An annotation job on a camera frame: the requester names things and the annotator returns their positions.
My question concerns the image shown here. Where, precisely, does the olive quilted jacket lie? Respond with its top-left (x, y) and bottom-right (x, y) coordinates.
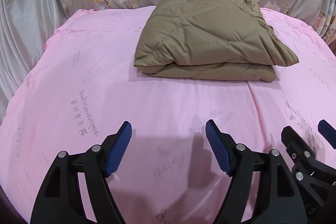
top-left (133, 0), bottom-right (299, 83)

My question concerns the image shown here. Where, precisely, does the pink bed sheet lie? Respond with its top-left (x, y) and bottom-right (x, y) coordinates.
top-left (1, 7), bottom-right (335, 223)

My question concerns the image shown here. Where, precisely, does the white satin curtain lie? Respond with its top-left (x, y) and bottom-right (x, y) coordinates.
top-left (1, 0), bottom-right (66, 117)

